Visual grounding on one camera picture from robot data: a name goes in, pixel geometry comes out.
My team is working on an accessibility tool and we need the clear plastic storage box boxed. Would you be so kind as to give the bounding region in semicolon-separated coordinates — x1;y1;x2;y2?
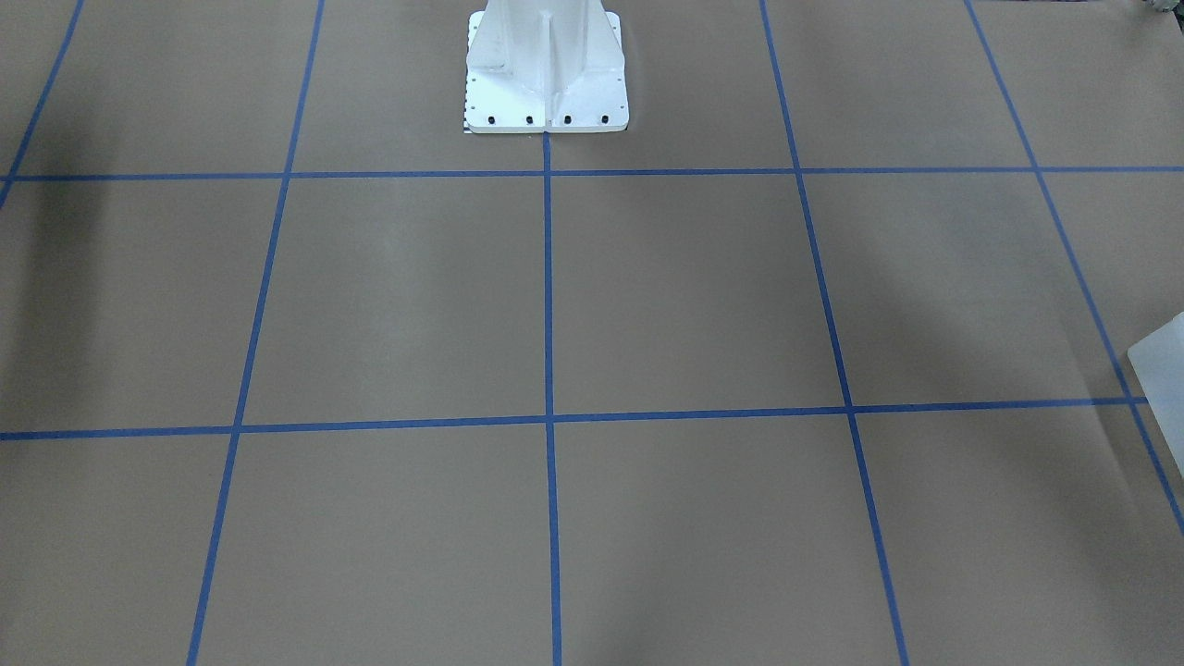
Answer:
1128;313;1183;470

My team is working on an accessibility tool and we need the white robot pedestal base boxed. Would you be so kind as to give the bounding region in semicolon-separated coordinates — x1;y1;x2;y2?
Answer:
462;1;630;134

